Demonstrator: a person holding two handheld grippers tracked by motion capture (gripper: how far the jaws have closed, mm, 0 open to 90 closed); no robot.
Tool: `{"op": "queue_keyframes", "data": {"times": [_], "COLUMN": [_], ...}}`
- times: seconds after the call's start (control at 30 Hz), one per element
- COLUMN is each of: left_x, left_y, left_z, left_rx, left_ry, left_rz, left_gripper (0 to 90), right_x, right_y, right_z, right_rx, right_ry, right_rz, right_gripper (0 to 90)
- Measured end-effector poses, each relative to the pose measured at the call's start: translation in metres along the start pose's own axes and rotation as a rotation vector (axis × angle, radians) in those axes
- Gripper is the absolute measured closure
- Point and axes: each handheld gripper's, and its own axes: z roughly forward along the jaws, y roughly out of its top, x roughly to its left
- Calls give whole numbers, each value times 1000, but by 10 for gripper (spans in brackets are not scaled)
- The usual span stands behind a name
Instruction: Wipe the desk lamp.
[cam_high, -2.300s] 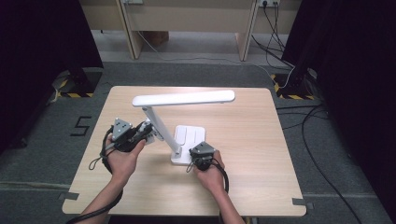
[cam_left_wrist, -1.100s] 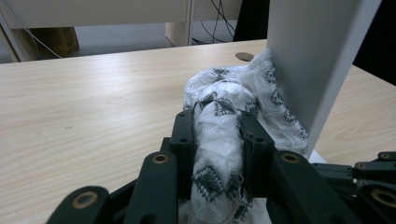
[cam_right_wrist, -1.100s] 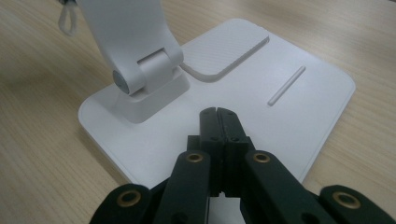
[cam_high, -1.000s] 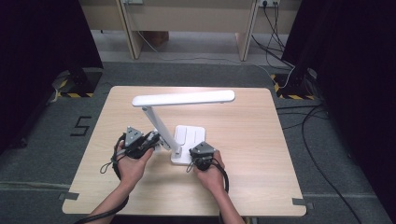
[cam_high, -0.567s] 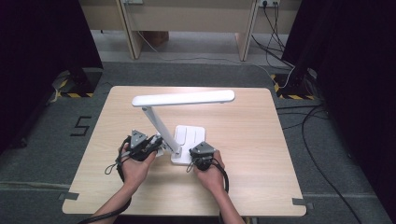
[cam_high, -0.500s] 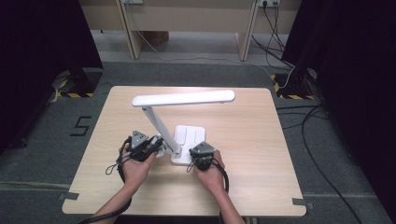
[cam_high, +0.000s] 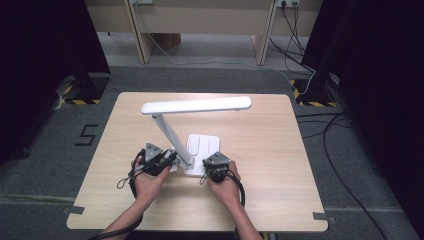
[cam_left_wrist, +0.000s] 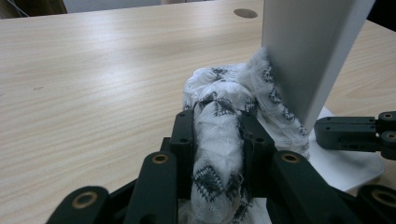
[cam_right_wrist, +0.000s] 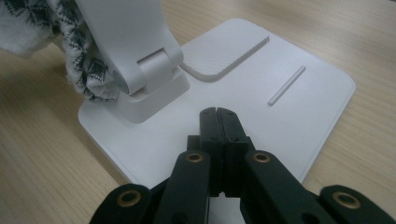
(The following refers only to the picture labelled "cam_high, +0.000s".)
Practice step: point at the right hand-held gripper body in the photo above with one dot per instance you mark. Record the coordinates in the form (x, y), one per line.
(216, 165)

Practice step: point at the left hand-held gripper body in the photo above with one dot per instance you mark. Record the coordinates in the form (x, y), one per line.
(153, 161)

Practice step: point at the white desk lamp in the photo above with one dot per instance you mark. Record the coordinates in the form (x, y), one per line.
(200, 146)

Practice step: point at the person's left hand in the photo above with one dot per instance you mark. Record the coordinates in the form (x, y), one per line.
(150, 186)

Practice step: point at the person's right hand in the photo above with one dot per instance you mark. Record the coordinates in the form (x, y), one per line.
(226, 190)

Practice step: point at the black tape floor mark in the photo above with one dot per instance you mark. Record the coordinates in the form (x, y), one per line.
(87, 135)

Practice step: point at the grey tape piece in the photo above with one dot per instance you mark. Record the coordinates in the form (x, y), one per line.
(75, 210)
(323, 216)

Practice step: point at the stand base with hazard tape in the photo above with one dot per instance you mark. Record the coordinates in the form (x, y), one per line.
(316, 95)
(85, 88)

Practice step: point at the brown cardboard box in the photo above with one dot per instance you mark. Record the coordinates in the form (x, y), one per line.
(170, 40)

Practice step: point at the beige office desk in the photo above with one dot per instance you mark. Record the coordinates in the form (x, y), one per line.
(206, 16)

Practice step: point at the white power strip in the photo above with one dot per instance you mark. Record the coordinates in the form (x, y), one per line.
(143, 1)

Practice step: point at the white socket with black plugs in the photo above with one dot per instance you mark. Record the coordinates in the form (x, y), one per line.
(287, 3)

